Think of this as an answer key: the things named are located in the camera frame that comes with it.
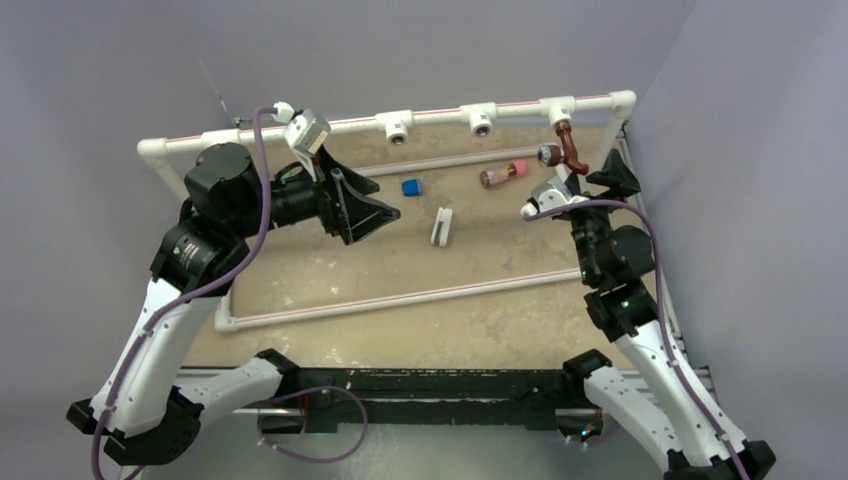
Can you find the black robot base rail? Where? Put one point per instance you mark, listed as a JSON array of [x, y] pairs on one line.
[[534, 399]]

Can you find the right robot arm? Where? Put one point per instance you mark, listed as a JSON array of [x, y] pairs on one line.
[[677, 422]]

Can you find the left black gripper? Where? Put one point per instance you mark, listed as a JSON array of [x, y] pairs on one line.
[[343, 203]]

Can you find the white PVC pipe frame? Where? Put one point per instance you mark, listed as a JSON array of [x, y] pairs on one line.
[[396, 126]]

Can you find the blue paperclip box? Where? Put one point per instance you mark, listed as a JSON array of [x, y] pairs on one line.
[[411, 188]]

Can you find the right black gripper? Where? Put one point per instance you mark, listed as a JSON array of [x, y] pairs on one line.
[[614, 175]]

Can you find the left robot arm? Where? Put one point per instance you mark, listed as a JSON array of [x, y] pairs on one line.
[[140, 416]]

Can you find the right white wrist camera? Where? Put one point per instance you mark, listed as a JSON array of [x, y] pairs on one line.
[[550, 197]]

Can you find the white staple box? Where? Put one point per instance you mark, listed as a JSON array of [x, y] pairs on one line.
[[441, 228]]

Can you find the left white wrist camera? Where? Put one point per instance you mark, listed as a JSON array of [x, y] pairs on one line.
[[304, 132]]

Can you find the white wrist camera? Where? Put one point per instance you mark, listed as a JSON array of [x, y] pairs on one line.
[[304, 132], [550, 197]]

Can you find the pink capped clip jar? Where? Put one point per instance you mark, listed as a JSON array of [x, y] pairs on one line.
[[491, 178]]

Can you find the brown faucet with blue cap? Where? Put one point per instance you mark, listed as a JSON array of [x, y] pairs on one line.
[[563, 154]]

